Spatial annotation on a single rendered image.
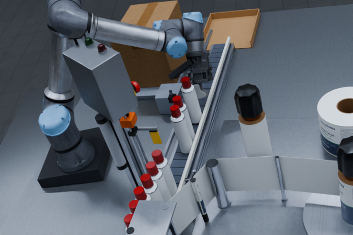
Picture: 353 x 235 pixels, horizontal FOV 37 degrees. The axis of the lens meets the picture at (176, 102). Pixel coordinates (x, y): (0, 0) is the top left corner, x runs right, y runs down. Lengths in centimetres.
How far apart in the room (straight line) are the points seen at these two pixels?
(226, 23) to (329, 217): 139
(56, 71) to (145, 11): 61
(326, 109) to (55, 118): 95
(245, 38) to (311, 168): 113
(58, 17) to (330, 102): 95
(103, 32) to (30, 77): 290
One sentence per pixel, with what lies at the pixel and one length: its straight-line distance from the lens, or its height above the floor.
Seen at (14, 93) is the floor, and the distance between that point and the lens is 456.
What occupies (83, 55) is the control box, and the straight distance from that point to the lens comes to 149.
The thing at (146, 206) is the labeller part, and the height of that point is 114.
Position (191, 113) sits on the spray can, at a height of 94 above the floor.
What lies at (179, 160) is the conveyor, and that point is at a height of 88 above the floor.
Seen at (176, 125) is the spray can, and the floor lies 102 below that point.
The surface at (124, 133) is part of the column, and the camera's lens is 176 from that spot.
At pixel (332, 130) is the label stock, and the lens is 175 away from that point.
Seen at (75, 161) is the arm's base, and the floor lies 92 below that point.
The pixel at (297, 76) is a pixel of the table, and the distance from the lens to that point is 227.
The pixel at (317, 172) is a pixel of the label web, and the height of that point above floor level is 101.
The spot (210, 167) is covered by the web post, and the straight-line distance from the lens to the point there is 159.
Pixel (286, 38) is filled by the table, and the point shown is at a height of 83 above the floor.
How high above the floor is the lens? 217
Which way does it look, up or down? 36 degrees down
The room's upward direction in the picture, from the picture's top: 18 degrees counter-clockwise
